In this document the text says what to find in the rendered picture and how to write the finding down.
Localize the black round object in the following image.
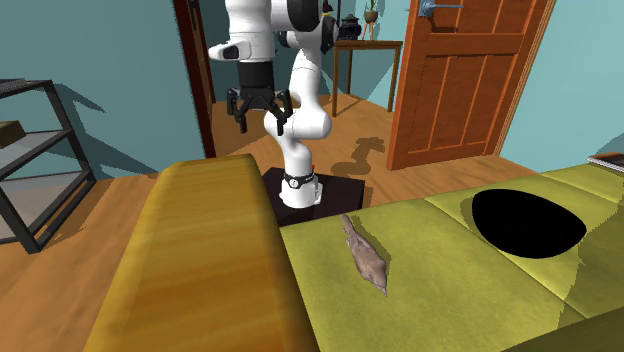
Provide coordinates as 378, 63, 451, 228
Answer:
471, 188, 588, 260

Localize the orange wooden door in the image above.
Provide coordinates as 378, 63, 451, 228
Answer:
386, 0, 557, 172

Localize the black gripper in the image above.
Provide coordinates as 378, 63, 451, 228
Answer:
226, 60, 294, 137

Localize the dark book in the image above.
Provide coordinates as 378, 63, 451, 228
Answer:
586, 151, 624, 175

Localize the yellow-green sofa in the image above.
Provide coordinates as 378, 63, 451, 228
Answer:
82, 153, 624, 352

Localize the dark brown door frame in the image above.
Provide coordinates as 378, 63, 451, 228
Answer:
172, 0, 218, 160

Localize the brown wooden side table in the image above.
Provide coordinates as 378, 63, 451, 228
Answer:
331, 0, 404, 119

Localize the black robot stand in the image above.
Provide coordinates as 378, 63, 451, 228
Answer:
261, 167, 367, 228

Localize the black metal shelf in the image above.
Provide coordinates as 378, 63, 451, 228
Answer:
0, 78, 98, 255

